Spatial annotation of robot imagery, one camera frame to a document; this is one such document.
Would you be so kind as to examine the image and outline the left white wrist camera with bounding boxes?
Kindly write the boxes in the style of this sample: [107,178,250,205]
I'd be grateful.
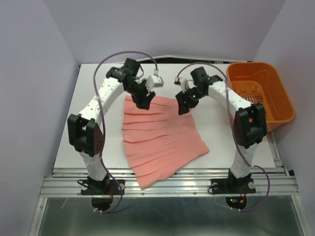
[145,75,164,91]

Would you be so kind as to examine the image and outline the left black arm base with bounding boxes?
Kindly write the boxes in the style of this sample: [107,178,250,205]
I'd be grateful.
[77,175,126,213]

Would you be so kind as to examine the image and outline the pink pleated skirt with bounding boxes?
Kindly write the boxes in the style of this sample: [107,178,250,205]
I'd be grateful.
[122,95,209,189]

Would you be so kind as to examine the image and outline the aluminium rail frame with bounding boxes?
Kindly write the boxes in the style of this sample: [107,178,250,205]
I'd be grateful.
[30,134,311,236]

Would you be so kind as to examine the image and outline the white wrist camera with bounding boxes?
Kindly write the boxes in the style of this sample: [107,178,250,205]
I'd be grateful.
[145,75,164,91]
[174,77,193,93]

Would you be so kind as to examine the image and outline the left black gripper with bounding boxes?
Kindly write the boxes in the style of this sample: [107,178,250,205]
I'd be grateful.
[126,79,156,110]

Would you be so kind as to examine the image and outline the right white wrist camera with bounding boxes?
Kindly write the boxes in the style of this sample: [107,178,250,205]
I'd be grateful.
[174,77,193,93]

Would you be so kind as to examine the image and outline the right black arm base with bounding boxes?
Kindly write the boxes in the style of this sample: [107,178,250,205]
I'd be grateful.
[208,171,256,211]

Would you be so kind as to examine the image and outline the orange plastic basket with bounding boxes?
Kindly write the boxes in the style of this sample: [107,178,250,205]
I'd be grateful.
[226,62,295,132]

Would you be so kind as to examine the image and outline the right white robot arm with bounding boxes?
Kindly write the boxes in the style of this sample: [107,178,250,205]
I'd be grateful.
[174,67,267,192]

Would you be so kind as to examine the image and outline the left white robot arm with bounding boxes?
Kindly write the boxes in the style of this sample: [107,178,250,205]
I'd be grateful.
[67,58,163,194]

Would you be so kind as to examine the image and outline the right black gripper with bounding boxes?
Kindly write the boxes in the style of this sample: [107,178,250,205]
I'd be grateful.
[175,86,206,115]

